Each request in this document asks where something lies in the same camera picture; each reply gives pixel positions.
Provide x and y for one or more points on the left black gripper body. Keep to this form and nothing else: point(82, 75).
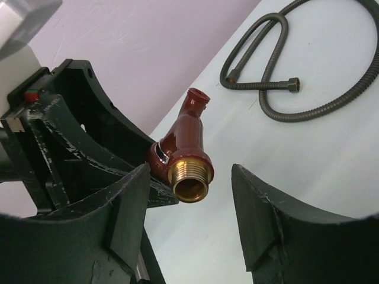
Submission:
point(22, 157)

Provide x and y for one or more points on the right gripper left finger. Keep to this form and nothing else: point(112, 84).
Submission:
point(95, 240)

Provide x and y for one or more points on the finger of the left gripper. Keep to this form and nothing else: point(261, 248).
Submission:
point(80, 165)
point(76, 81)

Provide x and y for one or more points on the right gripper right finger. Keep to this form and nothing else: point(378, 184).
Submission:
point(285, 240)

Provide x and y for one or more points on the dark red brass faucet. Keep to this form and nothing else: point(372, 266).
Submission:
point(179, 158)

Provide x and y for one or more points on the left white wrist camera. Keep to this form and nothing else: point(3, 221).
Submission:
point(20, 22)

